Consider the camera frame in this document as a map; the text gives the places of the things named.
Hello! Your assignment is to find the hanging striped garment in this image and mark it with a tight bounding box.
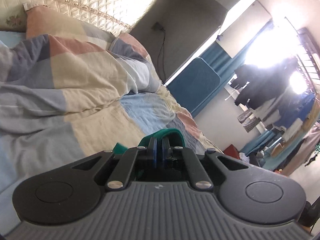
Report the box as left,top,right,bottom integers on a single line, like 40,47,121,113
237,109,261,133

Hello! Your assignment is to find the hanging tan garment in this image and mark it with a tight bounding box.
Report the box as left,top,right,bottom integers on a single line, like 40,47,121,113
271,110,319,158

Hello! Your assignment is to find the green hoodie with white drawstrings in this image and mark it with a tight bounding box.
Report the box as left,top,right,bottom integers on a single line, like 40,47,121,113
112,128,186,182

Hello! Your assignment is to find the blue upholstered chair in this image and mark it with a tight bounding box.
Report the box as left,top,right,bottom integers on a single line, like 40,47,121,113
167,57,220,117

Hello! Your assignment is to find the hanging black jacket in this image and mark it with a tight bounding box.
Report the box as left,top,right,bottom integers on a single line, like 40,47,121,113
231,57,298,109

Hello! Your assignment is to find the black wall plug with cable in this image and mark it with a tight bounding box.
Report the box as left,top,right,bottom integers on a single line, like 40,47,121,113
152,22,167,83

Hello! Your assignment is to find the hanging blue and white garment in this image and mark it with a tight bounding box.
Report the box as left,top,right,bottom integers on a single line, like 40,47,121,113
273,92,315,129

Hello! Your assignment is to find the black window security grille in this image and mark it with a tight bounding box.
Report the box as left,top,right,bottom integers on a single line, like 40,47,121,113
285,17,319,93

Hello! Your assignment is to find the blue curtain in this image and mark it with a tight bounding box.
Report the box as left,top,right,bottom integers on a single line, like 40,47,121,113
200,21,273,83

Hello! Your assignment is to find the patchwork pastel quilt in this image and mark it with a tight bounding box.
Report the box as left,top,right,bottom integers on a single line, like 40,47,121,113
0,4,226,196

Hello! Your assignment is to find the dark red side table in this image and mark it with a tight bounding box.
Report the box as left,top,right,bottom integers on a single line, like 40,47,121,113
223,144,240,159

